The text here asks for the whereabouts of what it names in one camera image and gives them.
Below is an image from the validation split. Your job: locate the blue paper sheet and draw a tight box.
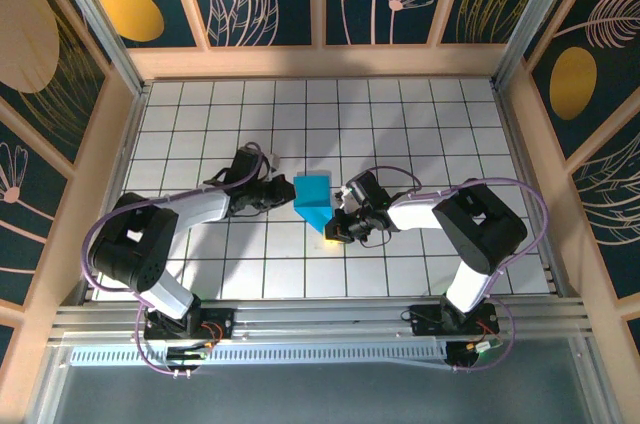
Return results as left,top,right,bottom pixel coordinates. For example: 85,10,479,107
292,170,336,236

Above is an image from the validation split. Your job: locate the black right controller box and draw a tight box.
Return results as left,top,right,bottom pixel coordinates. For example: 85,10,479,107
444,341,504,370

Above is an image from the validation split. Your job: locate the black controller box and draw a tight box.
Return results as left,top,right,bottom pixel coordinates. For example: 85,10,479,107
444,341,504,370
166,343,210,379

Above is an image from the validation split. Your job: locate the black left controller box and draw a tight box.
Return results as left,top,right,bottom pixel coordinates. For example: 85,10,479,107
166,343,210,379

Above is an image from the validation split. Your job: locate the aluminium frame rail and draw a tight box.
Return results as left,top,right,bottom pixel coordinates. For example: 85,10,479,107
47,296,594,345

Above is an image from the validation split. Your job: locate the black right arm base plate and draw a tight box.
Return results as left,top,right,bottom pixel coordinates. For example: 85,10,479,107
408,302,501,336

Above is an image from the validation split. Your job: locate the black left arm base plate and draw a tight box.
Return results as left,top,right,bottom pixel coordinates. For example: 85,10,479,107
143,307,236,341

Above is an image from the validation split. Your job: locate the white slotted cable duct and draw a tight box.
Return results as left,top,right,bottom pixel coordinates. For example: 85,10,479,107
69,341,451,370

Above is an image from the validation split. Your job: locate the aluminium table side rail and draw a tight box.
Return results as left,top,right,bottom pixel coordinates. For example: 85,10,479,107
492,78,574,298
74,83,151,305

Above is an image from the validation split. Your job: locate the aluminium corner post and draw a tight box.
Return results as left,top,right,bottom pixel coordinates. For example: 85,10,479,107
491,0,587,90
42,0,151,95

